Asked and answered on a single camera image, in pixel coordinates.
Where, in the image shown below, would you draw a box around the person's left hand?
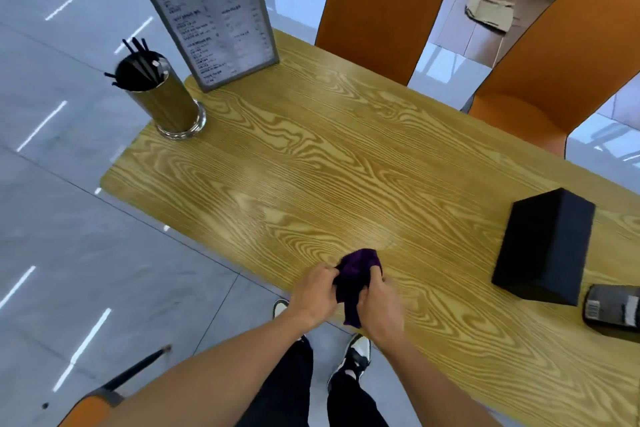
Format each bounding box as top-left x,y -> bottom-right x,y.
288,263 -> 341,330

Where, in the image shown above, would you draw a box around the person's right hand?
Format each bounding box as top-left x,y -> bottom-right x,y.
356,267 -> 406,353

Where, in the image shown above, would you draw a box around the purple cloth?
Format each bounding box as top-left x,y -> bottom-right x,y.
332,249 -> 383,329

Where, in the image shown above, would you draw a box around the person's right forearm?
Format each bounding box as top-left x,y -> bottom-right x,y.
382,334 -> 503,427

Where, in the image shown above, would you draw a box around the person's left forearm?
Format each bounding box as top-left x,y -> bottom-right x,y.
102,309 -> 313,427

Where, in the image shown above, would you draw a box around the wooden table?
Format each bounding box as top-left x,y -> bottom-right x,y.
99,29 -> 640,427

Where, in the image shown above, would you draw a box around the black and white shoe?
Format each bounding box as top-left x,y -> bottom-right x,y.
327,333 -> 372,390
272,299 -> 307,342

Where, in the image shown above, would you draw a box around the black trousers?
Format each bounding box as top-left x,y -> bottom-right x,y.
235,337 -> 391,427

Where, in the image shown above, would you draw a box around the black box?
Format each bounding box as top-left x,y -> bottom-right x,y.
491,187 -> 597,307

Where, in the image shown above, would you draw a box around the metal chopstick holder cup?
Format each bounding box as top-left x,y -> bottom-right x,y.
115,52 -> 207,140

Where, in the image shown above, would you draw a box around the orange chair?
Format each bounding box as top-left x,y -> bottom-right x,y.
57,345 -> 173,427
314,0 -> 449,87
462,0 -> 640,158

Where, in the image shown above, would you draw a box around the bundle of black chopsticks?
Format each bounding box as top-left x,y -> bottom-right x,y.
104,37 -> 168,89

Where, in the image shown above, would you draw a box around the piece of cardboard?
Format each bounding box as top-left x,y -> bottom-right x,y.
465,0 -> 517,33

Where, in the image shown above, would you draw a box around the standing menu board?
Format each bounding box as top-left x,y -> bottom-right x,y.
118,0 -> 280,93

